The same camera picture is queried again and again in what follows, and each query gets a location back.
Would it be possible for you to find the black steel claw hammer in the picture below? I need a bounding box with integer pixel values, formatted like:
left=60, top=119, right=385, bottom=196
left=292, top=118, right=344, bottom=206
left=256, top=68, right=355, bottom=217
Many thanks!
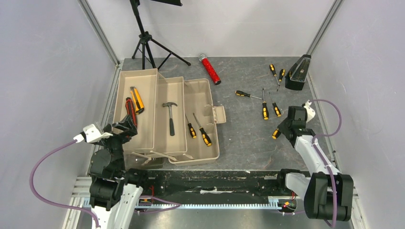
left=162, top=102, right=178, bottom=136

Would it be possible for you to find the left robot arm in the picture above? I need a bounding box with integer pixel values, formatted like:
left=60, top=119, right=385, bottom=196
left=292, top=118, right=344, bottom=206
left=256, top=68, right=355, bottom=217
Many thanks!
left=84, top=115, right=150, bottom=229

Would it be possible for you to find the orange black utility knife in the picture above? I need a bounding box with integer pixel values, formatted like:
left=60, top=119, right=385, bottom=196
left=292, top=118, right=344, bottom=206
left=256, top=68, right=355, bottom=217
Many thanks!
left=130, top=86, right=145, bottom=115

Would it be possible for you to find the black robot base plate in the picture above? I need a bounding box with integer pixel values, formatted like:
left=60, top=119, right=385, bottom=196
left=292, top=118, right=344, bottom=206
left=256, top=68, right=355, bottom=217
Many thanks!
left=114, top=169, right=342, bottom=206

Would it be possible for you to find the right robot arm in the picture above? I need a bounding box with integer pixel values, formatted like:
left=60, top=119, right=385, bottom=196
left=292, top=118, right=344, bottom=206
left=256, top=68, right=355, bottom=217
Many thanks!
left=272, top=106, right=354, bottom=221

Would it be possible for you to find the black camera tripod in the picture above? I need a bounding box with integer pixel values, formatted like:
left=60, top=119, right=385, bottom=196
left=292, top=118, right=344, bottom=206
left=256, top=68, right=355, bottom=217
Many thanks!
left=129, top=0, right=191, bottom=70

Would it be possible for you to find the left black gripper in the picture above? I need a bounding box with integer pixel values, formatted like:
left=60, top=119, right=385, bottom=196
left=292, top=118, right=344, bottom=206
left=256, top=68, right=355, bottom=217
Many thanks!
left=96, top=114, right=137, bottom=173

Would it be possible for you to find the yellow black screwdriver large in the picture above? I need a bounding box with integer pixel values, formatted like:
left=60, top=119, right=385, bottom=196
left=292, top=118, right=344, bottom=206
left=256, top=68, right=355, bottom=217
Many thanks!
left=193, top=113, right=212, bottom=146

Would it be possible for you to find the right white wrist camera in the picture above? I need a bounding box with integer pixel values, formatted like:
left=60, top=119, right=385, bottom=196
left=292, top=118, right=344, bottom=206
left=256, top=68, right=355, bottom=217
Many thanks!
left=302, top=100, right=316, bottom=123

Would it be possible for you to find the black clear-lid tool case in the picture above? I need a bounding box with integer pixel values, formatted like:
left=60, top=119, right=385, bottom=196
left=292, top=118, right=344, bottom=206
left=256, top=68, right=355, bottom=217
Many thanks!
left=285, top=54, right=311, bottom=91

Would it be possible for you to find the yellow black screwdriver small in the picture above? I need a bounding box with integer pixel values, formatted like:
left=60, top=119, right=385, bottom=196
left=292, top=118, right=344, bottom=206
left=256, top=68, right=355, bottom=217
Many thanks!
left=185, top=115, right=197, bottom=139

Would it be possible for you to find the red black utility knife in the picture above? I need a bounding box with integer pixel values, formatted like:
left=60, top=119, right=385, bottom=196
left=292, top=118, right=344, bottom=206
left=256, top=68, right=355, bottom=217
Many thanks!
left=125, top=97, right=138, bottom=128

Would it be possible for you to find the yellow black screwdriver vertical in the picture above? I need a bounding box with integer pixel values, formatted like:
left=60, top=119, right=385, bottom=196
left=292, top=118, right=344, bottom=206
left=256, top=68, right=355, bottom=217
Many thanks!
left=262, top=88, right=269, bottom=120

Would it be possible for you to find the red glitter flashlight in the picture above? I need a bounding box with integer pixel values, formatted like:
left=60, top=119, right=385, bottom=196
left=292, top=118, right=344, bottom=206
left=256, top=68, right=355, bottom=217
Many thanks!
left=199, top=53, right=221, bottom=85

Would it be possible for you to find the translucent brown plastic toolbox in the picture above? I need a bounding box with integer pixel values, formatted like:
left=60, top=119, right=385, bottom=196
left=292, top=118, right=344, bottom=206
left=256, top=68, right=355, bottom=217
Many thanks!
left=114, top=69, right=226, bottom=169

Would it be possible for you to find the aluminium frame rail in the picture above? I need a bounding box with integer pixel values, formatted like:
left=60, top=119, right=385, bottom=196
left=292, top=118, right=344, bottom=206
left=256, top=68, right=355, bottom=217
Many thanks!
left=62, top=177, right=369, bottom=229

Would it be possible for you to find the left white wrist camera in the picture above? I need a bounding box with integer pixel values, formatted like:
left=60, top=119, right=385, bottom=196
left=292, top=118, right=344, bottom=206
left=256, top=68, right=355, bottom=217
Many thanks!
left=73, top=124, right=113, bottom=143

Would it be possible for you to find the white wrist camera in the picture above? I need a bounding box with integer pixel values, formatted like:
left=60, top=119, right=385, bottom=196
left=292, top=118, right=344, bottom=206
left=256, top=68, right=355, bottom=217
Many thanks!
left=302, top=100, right=316, bottom=123
left=73, top=124, right=113, bottom=143

